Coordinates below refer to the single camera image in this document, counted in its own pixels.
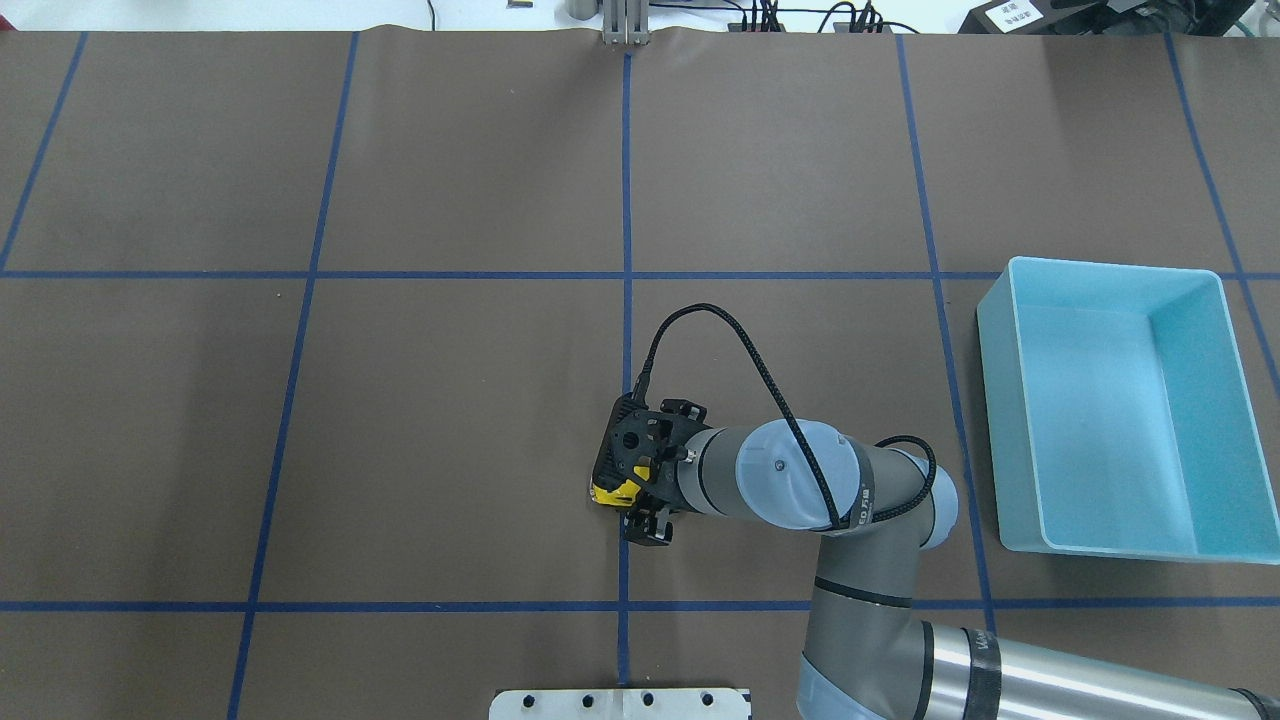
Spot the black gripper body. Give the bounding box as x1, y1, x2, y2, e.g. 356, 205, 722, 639
591, 396, 701, 511

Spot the yellow beetle toy car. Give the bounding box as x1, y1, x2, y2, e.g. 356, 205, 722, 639
589, 480, 644, 509

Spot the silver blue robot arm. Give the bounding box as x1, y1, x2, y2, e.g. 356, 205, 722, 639
591, 393, 1277, 719

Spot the light blue plastic bin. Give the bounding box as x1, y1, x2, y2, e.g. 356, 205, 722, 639
975, 256, 1279, 565

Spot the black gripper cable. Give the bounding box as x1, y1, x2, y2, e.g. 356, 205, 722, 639
632, 304, 940, 529

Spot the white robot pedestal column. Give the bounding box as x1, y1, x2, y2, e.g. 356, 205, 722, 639
488, 687, 754, 719

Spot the aluminium frame post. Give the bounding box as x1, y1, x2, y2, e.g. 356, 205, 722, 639
596, 0, 652, 46

